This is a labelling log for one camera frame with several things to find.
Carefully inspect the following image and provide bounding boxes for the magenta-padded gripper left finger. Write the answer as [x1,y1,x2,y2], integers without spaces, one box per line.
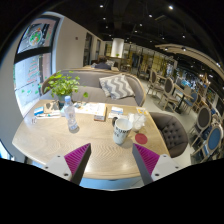
[43,143,92,186]

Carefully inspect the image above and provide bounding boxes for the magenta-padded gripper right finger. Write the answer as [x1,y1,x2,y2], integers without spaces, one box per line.
[132,143,183,186]

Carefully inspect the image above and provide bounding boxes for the clear blue-capped water bottle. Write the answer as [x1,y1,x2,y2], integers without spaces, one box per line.
[63,95,80,133]

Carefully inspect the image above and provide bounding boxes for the flat round red coaster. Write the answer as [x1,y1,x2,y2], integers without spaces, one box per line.
[134,132,149,145]

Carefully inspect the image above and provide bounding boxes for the dark grey tufted armchair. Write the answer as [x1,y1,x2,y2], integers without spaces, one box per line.
[149,111,190,159]

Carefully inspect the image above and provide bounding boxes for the white printed mug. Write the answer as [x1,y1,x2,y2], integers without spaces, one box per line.
[112,117,134,146]

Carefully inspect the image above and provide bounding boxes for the clear plastic cup with straw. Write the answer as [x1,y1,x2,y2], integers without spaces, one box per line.
[128,112,147,132]

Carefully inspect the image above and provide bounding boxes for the white tube with green print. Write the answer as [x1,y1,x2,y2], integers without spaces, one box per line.
[34,111,62,119]

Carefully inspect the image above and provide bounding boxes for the white and orange box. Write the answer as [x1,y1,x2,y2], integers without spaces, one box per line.
[79,102,108,122]

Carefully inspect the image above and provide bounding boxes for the brown kraft paper card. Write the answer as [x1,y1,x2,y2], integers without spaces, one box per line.
[43,100,61,114]

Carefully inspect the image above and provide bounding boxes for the small blue box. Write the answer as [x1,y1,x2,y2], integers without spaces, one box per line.
[33,106,45,117]

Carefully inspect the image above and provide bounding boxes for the group of dining chairs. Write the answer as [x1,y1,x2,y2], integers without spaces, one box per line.
[146,68,224,162]

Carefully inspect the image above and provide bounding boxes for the green potted plant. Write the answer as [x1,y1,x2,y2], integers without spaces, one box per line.
[43,70,90,104]

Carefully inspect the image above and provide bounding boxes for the grey curved sofa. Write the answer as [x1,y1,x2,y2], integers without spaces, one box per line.
[40,68,147,108]

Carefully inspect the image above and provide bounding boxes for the grey chevron cushion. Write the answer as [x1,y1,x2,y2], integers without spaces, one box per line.
[98,73,136,100]

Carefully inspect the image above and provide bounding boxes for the person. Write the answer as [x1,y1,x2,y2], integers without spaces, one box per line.
[94,56,113,70]

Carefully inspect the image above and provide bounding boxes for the white round column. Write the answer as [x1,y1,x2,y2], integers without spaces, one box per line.
[110,37,125,58]

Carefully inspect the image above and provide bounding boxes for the ceiling spotlights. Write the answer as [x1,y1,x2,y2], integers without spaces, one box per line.
[98,3,221,68]

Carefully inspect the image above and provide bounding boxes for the dark framed wall poster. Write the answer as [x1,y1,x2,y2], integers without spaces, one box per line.
[16,16,61,54]

